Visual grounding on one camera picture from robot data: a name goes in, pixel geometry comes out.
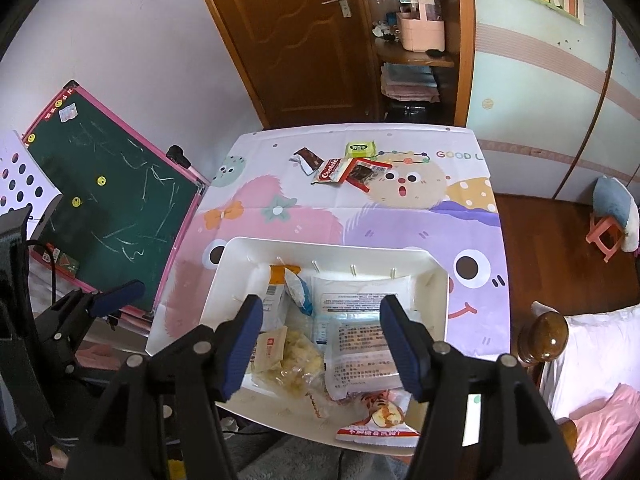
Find dark red snack packet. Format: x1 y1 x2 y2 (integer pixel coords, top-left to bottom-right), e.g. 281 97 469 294
345 156 393 192

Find wooden corner shelf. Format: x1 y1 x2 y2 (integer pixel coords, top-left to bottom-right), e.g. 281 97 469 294
350 0 473 126

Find blue cushion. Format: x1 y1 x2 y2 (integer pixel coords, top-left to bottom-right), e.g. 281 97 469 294
591 176 640 236

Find small beige snack packet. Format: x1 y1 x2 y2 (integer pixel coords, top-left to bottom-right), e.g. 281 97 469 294
252 325 289 373

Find brown wooden door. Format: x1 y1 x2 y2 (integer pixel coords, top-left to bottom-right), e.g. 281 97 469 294
187 0 386 128

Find brown wooden bedpost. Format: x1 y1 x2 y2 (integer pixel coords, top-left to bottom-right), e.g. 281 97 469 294
517 311 571 366

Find pink blanket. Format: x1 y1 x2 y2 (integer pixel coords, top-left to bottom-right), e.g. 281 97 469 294
570 382 640 480

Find white plastic bin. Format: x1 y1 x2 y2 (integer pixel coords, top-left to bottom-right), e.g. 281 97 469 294
145 236 453 457

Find clear bread packet with text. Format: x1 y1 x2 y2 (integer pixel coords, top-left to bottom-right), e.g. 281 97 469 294
324 317 411 401

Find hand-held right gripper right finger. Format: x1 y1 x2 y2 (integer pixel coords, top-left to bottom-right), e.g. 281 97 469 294
378 294 576 480

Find pink plastic basket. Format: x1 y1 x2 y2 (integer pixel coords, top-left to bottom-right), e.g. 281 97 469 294
395 0 447 53

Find red tiger print packet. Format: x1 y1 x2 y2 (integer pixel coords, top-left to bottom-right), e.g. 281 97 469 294
335 390 423 448

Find clear bag of yellow pastries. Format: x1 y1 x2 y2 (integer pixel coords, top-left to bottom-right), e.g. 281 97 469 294
250 330 331 396

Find white packet with blue print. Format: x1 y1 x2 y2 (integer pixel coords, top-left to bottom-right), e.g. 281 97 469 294
312 312 386 346

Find folded pink towels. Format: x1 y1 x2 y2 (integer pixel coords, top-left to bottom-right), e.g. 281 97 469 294
380 62 441 103

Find printed cartoon tablecloth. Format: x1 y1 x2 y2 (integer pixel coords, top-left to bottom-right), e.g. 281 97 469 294
147 124 511 361

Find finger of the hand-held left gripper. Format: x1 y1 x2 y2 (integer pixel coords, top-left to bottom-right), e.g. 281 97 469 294
35 280 146 361

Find green chalkboard with pink frame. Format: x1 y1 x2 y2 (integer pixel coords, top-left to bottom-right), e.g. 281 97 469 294
21 80 211 321

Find large white snack packet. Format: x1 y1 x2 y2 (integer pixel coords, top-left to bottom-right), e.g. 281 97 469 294
310 275 416 321

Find white and orange snack packet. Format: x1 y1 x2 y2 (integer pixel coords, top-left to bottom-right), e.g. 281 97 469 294
262 265 301 333

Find white pillow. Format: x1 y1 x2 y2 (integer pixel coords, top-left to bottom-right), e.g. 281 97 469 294
530 301 640 421

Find red and white snack packet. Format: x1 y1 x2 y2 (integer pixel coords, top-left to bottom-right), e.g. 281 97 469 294
312 157 356 184

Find dark brown snack packet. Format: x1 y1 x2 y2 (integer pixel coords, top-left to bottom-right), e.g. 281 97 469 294
290 146 326 177

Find blue and white snack packet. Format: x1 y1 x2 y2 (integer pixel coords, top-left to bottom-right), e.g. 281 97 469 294
284 272 316 317

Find pale green wardrobe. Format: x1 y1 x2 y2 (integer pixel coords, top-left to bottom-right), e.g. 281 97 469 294
465 0 640 206

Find pink plastic stool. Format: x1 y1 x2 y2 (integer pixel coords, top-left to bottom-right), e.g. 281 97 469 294
586 212 626 262

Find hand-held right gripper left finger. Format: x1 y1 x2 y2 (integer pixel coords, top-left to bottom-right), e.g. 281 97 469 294
65 294 265 480

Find black suitcase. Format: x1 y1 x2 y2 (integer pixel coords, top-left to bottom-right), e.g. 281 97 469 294
385 102 441 123

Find white board with dark dots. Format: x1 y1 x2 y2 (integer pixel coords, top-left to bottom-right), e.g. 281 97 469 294
0 130 61 221

